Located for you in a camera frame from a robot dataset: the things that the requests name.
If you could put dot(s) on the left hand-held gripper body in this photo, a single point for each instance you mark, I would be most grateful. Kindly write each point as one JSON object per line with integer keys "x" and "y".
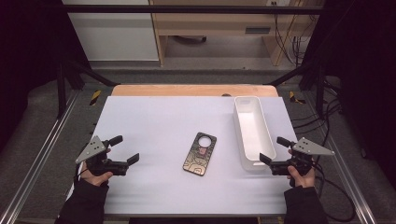
{"x": 93, "y": 148}

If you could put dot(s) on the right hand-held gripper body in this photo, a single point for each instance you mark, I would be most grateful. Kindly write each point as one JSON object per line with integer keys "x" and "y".
{"x": 311, "y": 149}

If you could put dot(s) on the patterned dark phone case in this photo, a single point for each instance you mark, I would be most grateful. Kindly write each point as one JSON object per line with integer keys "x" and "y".
{"x": 199, "y": 160}

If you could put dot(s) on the person's left hand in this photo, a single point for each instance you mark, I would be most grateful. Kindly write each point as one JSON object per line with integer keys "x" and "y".
{"x": 95, "y": 179}

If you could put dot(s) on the person's right hand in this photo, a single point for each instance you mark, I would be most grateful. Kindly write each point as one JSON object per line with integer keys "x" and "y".
{"x": 301, "y": 179}

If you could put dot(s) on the white plastic bin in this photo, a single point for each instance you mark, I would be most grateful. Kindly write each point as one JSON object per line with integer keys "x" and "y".
{"x": 253, "y": 130}

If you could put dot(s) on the white board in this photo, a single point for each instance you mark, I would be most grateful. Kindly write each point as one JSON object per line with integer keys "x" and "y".
{"x": 155, "y": 124}

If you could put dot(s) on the dark table grommet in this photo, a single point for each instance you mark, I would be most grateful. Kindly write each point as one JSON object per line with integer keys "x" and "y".
{"x": 226, "y": 95}

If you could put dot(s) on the wooden table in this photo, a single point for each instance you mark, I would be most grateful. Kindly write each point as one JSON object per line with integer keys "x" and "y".
{"x": 186, "y": 90}

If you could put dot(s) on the black curtain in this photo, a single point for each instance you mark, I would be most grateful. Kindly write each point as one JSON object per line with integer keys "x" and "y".
{"x": 28, "y": 62}
{"x": 367, "y": 62}

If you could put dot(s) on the white cabinet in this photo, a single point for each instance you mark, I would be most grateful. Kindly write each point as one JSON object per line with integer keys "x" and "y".
{"x": 115, "y": 34}

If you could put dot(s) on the wooden desk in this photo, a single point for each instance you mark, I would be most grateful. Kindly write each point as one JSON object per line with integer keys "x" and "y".
{"x": 218, "y": 21}

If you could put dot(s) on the aluminium rail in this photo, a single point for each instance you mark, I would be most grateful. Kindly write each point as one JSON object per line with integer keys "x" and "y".
{"x": 351, "y": 186}
{"x": 40, "y": 155}

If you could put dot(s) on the black frame stand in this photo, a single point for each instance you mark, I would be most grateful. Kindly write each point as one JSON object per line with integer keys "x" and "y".
{"x": 320, "y": 87}
{"x": 61, "y": 87}

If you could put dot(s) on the black horizontal frame bar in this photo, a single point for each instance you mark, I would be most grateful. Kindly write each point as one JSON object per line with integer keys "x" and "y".
{"x": 186, "y": 9}

